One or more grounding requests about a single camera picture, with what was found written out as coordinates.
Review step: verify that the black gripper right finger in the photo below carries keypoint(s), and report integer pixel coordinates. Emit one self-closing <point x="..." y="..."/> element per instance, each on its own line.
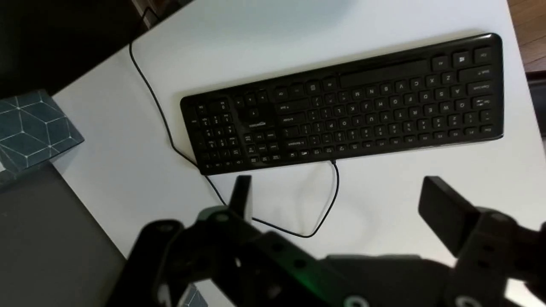
<point x="483" y="249"/>

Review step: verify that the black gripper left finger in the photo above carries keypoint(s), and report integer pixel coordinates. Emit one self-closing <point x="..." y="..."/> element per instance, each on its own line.
<point x="239" y="256"/>

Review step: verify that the black computer keyboard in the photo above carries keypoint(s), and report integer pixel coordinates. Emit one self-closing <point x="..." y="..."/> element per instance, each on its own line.
<point x="352" y="107"/>

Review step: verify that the teal geometric patterned box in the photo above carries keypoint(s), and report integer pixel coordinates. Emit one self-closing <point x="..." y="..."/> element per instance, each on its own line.
<point x="31" y="128"/>

